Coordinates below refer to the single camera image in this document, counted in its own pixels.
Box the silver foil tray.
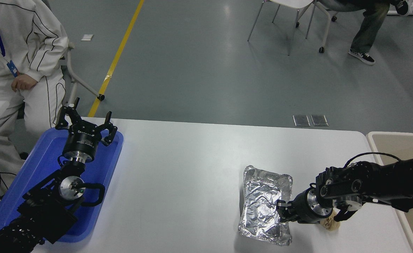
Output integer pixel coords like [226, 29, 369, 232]
[237, 165, 293, 246]

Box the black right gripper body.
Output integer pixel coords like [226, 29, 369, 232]
[286, 189, 315, 224]

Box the seated person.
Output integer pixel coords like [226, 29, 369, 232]
[0, 0, 70, 169]

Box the person's left hand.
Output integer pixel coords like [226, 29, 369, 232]
[11, 74, 38, 92]

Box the white frame caster chair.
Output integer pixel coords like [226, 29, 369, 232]
[57, 42, 106, 113]

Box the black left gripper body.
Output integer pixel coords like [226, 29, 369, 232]
[63, 122, 101, 155]

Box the person in background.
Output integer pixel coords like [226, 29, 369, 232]
[324, 0, 409, 65]

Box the blue plastic tray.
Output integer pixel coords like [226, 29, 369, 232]
[0, 127, 124, 244]

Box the white frame rolling chair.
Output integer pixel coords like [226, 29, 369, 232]
[296, 0, 338, 54]

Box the large pale bin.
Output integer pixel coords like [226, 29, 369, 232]
[366, 131, 413, 253]

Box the white chair with metal legs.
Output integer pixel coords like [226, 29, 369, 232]
[248, 0, 318, 56]

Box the blue lanyard badge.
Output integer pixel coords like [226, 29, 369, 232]
[0, 0, 19, 78]

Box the metal floor plate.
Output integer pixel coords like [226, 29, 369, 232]
[311, 114, 329, 127]
[293, 115, 311, 127]

